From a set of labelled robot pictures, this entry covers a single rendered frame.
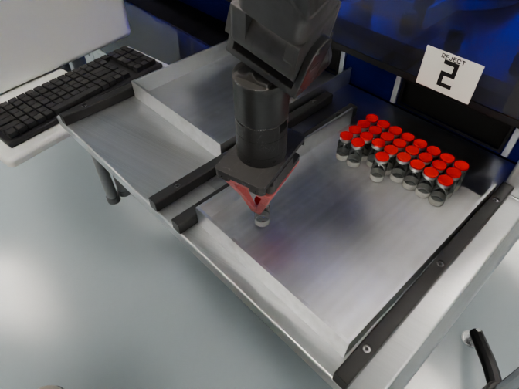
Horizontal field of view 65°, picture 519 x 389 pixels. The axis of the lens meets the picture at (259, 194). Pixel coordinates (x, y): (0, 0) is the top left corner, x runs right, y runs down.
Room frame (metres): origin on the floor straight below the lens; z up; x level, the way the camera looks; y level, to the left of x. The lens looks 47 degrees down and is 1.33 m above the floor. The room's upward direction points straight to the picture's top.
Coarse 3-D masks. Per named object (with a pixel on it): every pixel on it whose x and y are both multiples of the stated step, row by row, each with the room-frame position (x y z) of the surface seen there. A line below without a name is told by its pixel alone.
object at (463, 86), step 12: (432, 48) 0.55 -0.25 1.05; (432, 60) 0.54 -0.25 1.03; (444, 60) 0.53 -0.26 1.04; (456, 60) 0.52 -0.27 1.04; (468, 60) 0.51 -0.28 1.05; (420, 72) 0.55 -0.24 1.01; (432, 72) 0.54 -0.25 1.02; (468, 72) 0.51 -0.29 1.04; (480, 72) 0.50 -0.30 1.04; (432, 84) 0.54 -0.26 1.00; (456, 84) 0.51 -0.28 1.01; (468, 84) 0.50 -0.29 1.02; (456, 96) 0.51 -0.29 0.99; (468, 96) 0.50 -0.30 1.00
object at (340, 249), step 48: (336, 144) 0.54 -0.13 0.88; (288, 192) 0.42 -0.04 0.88; (336, 192) 0.42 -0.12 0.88; (384, 192) 0.42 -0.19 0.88; (240, 240) 0.33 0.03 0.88; (288, 240) 0.33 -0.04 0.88; (336, 240) 0.33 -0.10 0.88; (384, 240) 0.33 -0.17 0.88; (432, 240) 0.33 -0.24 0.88; (288, 288) 0.24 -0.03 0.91; (336, 288) 0.26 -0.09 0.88; (384, 288) 0.26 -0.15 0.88; (336, 336) 0.19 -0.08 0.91
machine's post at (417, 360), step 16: (512, 176) 0.43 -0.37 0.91; (512, 192) 0.42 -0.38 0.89; (512, 240) 0.39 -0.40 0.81; (496, 256) 0.39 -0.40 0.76; (480, 272) 0.40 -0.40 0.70; (480, 288) 0.39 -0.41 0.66; (464, 304) 0.39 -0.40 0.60; (448, 320) 0.39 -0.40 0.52; (432, 336) 0.40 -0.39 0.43; (416, 352) 0.40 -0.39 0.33; (416, 368) 0.39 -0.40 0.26; (400, 384) 0.40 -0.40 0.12
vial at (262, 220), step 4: (268, 204) 0.36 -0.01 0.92; (268, 208) 0.36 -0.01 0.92; (264, 212) 0.36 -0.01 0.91; (268, 212) 0.36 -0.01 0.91; (256, 216) 0.36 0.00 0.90; (260, 216) 0.36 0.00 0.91; (264, 216) 0.36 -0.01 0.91; (268, 216) 0.36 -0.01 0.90; (256, 220) 0.36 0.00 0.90; (260, 220) 0.36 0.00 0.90; (264, 220) 0.36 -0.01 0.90; (268, 220) 0.36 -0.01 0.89; (256, 224) 0.36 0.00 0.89; (260, 224) 0.35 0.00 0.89; (264, 224) 0.36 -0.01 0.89; (268, 224) 0.36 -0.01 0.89
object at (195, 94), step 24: (216, 48) 0.82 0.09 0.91; (168, 72) 0.74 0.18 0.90; (192, 72) 0.77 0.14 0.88; (216, 72) 0.77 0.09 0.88; (144, 96) 0.65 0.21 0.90; (168, 96) 0.68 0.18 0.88; (192, 96) 0.68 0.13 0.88; (216, 96) 0.68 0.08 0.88; (312, 96) 0.65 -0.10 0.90; (168, 120) 0.60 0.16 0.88; (192, 120) 0.60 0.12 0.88; (216, 120) 0.60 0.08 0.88; (216, 144) 0.50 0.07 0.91
